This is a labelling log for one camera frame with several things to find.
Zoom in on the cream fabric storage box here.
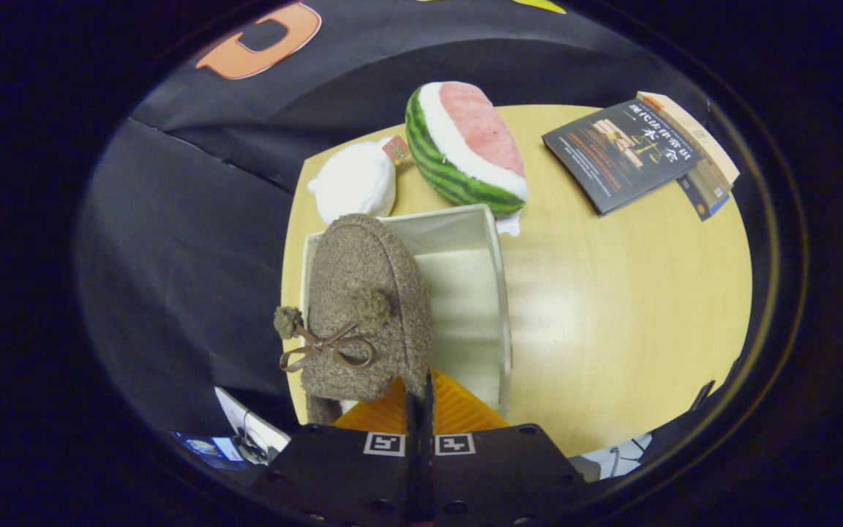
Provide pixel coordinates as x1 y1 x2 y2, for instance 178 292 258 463
297 203 514 419

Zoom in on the laptop screen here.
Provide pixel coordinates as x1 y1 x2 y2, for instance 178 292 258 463
171 430 248 471

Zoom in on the watermelon slice plush toy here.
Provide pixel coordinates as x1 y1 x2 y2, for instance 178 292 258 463
404 81 529 236

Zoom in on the white plush toy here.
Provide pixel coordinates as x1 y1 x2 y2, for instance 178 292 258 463
307 135 411 225

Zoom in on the thick tan-edged book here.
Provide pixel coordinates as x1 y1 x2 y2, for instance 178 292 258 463
635 91 741 222

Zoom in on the black cover book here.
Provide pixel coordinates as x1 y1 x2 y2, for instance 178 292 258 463
542 99 704 217

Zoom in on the brown fuzzy bow shoe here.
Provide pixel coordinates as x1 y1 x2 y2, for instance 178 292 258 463
273 213 435 425

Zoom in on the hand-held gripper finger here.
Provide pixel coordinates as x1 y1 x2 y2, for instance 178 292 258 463
250 375 422 527
420 368 589 527

